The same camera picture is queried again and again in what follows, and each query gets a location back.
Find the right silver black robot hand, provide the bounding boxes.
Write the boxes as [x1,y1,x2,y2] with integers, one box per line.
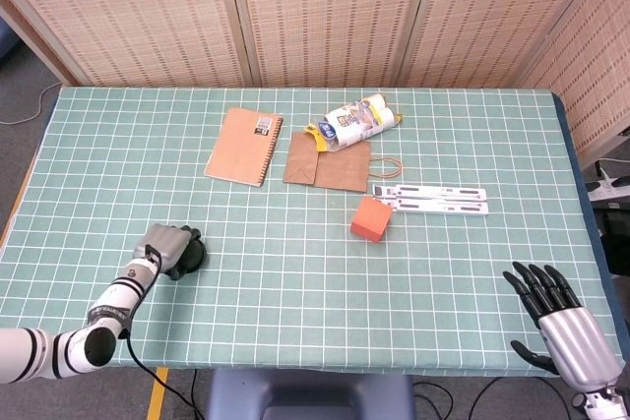
[502,261,624,392]

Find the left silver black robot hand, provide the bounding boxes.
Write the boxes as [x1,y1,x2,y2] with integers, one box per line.
[133,222,203,282]

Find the black round object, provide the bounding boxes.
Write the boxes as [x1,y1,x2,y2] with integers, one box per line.
[179,237,209,277]

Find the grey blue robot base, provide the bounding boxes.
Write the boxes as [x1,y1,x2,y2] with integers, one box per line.
[205,368,415,420]

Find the black box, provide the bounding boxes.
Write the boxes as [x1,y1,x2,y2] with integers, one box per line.
[594,208,630,274]

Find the kraft spiral notebook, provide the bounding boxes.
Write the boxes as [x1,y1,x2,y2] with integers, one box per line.
[203,106,285,189]

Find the green checked tablecloth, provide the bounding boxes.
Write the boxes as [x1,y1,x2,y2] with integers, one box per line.
[0,86,619,380]

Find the yellow floor tape strip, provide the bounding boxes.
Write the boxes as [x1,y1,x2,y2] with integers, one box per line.
[146,366,169,420]

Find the dark blue table underlay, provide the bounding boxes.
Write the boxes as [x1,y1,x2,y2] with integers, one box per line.
[549,91,630,367]

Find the brown paper bag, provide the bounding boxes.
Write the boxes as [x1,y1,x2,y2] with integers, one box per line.
[282,131,405,194]

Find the white folding metal stand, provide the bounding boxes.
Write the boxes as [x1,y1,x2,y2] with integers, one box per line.
[371,183,491,217]

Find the orange cube box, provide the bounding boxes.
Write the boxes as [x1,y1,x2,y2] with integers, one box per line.
[349,195,394,245]

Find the pack of white rolls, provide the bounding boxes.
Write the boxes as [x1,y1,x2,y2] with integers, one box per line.
[302,91,405,153]

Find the blue object behind screen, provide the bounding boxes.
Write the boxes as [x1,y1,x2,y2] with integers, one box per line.
[0,21,21,63]

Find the bamboo folding screen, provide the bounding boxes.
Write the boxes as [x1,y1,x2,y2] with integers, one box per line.
[0,0,630,158]

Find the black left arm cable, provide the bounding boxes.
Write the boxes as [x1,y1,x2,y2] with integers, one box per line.
[117,244,201,420]

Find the black floor cable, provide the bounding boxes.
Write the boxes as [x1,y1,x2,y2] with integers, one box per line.
[411,379,454,420]
[474,376,557,420]
[189,369,201,420]

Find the white floor cable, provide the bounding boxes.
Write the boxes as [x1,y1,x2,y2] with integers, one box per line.
[0,81,59,126]

